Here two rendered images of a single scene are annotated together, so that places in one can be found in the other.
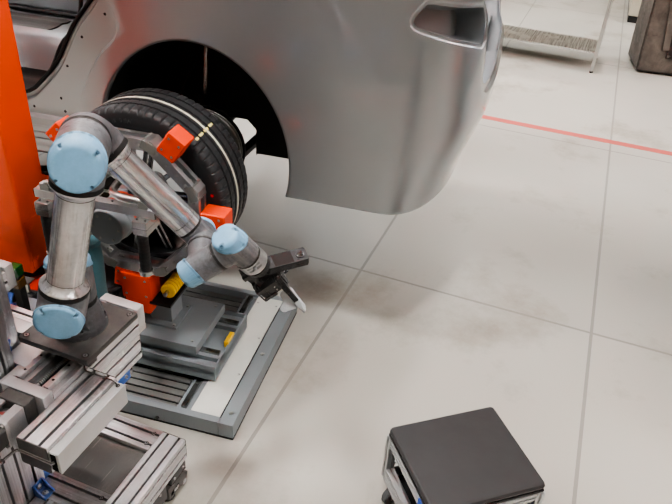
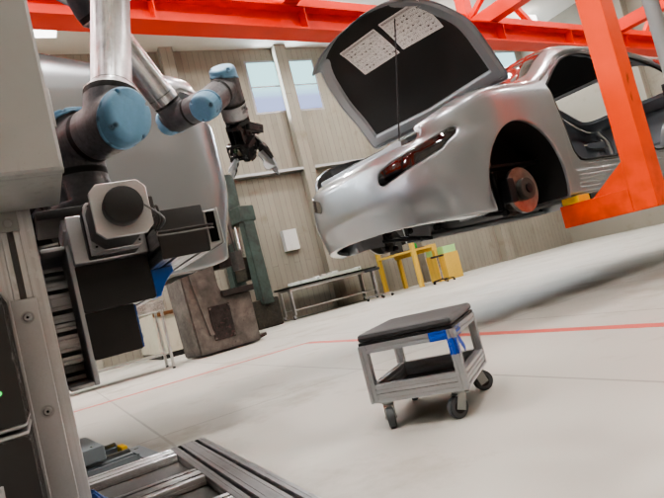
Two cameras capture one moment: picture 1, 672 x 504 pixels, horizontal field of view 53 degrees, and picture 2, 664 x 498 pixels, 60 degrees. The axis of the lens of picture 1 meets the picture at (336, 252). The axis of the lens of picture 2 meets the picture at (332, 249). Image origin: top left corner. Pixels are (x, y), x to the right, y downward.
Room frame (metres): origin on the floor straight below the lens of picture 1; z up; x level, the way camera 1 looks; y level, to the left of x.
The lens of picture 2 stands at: (0.15, 1.27, 0.53)
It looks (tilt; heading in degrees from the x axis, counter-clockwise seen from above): 3 degrees up; 313
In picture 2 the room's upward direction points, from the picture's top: 14 degrees counter-clockwise
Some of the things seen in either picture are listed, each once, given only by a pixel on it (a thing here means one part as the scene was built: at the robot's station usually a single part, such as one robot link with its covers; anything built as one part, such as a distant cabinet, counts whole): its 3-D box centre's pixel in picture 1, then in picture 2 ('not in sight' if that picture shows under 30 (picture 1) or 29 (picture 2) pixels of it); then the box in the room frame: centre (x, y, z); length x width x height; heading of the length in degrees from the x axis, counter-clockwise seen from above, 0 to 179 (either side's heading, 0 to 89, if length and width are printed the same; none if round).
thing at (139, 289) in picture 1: (146, 282); not in sight; (2.06, 0.72, 0.48); 0.16 x 0.12 x 0.17; 168
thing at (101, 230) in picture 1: (121, 213); not in sight; (1.96, 0.74, 0.85); 0.21 x 0.14 x 0.14; 168
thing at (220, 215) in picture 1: (216, 219); not in sight; (1.97, 0.42, 0.85); 0.09 x 0.08 x 0.07; 78
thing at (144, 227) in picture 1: (146, 222); not in sight; (1.79, 0.60, 0.93); 0.09 x 0.05 x 0.05; 168
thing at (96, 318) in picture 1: (76, 310); (84, 194); (1.41, 0.69, 0.87); 0.15 x 0.15 x 0.10
